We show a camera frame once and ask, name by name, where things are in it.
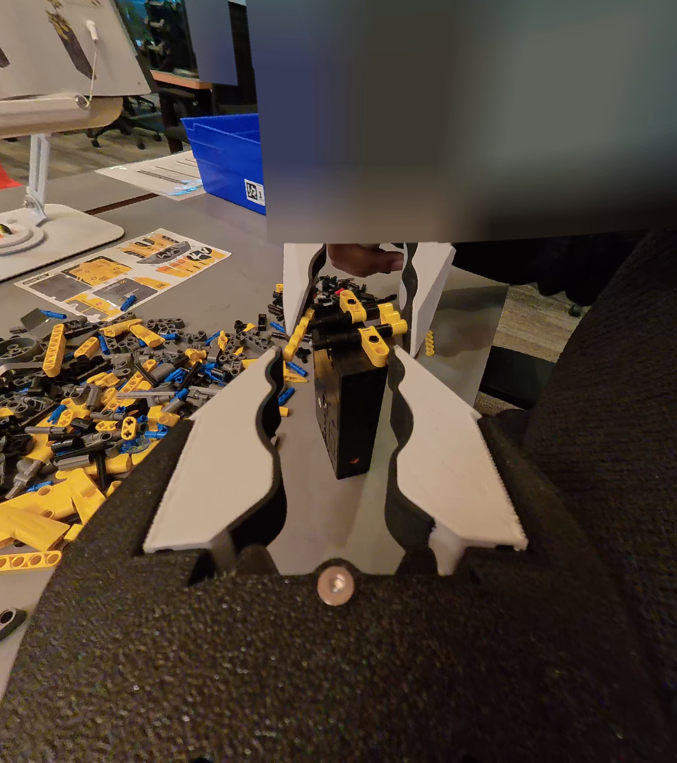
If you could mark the black and yellow brick assembly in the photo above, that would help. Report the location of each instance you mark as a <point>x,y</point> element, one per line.
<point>350,411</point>

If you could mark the person's right hand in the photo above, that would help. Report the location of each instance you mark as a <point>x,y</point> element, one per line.
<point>365,261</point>

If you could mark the white book stand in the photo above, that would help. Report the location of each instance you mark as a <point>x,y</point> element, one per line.
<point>70,229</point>

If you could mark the pile of toy brick parts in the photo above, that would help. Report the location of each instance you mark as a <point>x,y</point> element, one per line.
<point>76,405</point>

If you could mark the blue plastic bin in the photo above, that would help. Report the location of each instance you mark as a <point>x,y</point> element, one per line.
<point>225,161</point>

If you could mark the short yellow toy beam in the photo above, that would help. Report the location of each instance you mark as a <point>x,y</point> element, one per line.
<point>429,344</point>

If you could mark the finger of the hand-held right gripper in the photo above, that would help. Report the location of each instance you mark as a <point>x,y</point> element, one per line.
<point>431,286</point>
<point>298,280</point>

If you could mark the white printed paper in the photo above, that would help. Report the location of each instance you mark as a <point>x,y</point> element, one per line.
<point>154,173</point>

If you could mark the black office chair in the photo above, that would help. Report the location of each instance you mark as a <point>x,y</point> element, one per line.
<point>130,122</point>

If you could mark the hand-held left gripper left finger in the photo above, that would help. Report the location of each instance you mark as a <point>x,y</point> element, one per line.
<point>219,453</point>

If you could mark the small heap of black pins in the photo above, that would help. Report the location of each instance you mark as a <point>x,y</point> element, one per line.
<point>338,289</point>

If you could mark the wooden office desk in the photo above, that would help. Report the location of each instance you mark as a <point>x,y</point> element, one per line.
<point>180,80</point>

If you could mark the yellow sticker sheet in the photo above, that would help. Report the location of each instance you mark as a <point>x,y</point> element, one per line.
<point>118,274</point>

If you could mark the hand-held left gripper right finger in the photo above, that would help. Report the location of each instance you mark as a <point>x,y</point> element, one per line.
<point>452,459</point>

